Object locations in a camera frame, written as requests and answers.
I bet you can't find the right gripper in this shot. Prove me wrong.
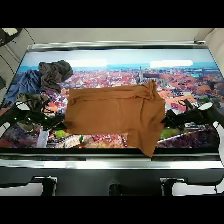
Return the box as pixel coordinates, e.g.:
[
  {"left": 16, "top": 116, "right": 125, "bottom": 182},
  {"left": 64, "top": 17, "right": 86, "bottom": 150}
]
[{"left": 161, "top": 108, "right": 184, "bottom": 130}]

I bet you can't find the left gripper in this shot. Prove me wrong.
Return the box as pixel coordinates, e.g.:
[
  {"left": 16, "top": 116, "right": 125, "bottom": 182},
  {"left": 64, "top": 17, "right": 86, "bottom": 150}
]
[{"left": 39, "top": 112, "right": 68, "bottom": 132}]

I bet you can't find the brown shirt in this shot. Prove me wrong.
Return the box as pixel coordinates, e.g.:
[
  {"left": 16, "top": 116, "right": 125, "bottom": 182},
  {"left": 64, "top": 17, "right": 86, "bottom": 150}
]
[{"left": 62, "top": 79, "right": 167, "bottom": 158}]

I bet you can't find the grey garment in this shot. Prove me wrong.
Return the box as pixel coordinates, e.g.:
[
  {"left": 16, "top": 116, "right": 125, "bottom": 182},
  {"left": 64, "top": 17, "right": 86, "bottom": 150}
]
[{"left": 37, "top": 59, "right": 74, "bottom": 94}]

